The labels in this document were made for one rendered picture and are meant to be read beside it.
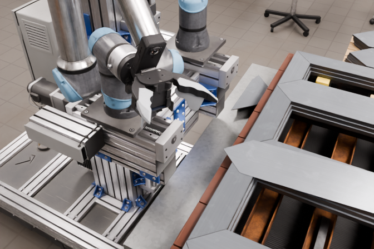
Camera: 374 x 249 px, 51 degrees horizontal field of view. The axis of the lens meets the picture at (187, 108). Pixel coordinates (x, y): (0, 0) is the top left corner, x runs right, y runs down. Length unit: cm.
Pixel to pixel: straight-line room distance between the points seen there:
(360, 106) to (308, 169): 47
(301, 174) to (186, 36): 71
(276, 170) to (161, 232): 46
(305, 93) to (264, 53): 198
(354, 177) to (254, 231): 39
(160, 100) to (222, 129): 106
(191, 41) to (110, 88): 77
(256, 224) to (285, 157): 27
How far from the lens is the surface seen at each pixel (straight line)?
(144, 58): 77
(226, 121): 188
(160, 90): 77
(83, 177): 232
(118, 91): 96
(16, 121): 316
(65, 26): 113
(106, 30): 94
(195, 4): 161
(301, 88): 183
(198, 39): 167
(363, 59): 218
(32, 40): 172
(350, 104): 180
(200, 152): 172
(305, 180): 142
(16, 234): 246
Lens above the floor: 190
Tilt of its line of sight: 39 degrees down
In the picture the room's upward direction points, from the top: straight up
